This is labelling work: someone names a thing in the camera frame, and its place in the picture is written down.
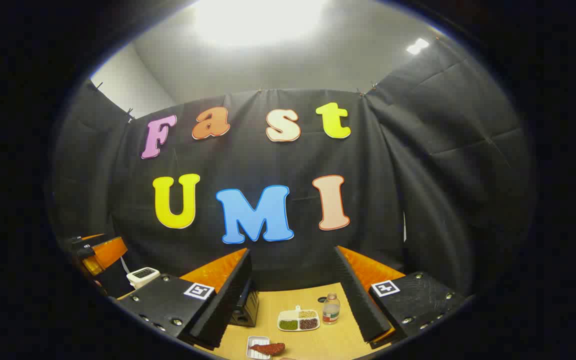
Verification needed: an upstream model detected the small ceiling light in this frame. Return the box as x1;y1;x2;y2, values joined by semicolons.
406;38;430;56

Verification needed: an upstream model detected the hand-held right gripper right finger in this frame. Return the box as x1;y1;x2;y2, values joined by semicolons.
332;245;469;350

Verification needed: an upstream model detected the white divided bean dish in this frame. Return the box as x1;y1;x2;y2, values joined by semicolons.
277;305;321;332

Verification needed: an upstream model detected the clear plastic drink bottle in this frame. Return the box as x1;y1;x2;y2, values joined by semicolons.
322;292;341;325

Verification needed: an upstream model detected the black backdrop cloth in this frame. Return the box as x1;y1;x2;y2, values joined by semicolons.
48;35;536;301

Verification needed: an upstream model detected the white slotted tray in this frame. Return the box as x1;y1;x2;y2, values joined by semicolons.
246;335;272;360

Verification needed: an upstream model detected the red meat piece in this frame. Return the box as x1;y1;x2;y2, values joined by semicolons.
249;342;286;356

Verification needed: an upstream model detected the large ceiling light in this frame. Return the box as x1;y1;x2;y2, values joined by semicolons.
193;0;330;48

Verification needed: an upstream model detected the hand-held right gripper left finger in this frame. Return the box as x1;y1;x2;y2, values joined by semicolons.
117;248;253;350

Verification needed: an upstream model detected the black electric oven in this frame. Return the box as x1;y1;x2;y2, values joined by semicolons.
230;279;260;327

